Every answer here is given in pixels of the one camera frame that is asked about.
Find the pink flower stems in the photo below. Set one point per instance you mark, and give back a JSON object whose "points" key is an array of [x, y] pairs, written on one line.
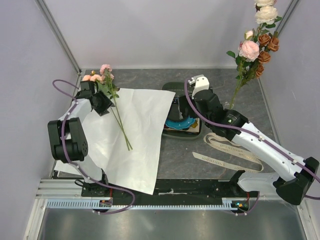
{"points": [[104, 80]]}

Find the orange flower stem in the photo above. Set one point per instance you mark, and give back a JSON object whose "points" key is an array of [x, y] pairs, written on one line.
{"points": [[267, 43]]}

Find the grey cable duct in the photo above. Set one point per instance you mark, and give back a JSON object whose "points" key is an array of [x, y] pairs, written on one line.
{"points": [[100, 205]]}

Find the blue plate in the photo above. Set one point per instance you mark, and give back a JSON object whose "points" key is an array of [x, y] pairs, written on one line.
{"points": [[180, 125]]}

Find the dark green tray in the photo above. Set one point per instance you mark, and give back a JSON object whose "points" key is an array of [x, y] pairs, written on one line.
{"points": [[178, 89]]}

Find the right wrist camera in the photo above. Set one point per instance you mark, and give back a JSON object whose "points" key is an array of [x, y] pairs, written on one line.
{"points": [[199, 83]]}

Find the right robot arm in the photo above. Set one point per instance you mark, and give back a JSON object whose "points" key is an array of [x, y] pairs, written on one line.
{"points": [[293, 174]]}

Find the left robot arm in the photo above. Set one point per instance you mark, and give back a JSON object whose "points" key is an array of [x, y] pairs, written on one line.
{"points": [[69, 144]]}

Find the left aluminium frame post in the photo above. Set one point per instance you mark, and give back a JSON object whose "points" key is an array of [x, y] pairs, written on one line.
{"points": [[58, 34]]}

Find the white flower stem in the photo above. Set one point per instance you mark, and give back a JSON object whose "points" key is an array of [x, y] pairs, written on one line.
{"points": [[266, 17]]}

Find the white wrapping paper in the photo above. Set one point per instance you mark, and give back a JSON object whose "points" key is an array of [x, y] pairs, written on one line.
{"points": [[125, 143]]}

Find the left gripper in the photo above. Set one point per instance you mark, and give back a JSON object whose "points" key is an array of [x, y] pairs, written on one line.
{"points": [[107, 103]]}

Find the cream ribbon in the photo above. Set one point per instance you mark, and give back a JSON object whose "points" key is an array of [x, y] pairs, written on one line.
{"points": [[228, 147]]}

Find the wooden puzzle board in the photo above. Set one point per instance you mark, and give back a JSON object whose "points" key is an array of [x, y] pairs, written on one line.
{"points": [[194, 129]]}

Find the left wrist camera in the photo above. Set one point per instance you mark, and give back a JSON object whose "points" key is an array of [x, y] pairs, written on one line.
{"points": [[87, 89]]}

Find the clear glass vase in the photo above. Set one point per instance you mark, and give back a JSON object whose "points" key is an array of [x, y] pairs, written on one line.
{"points": [[228, 105]]}

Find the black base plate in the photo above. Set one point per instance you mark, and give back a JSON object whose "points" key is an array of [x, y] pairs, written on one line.
{"points": [[173, 192]]}

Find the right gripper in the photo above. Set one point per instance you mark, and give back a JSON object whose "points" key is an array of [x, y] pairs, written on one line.
{"points": [[183, 103]]}

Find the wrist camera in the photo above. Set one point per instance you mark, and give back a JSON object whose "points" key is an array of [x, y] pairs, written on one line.
{"points": [[87, 89], [199, 83]]}

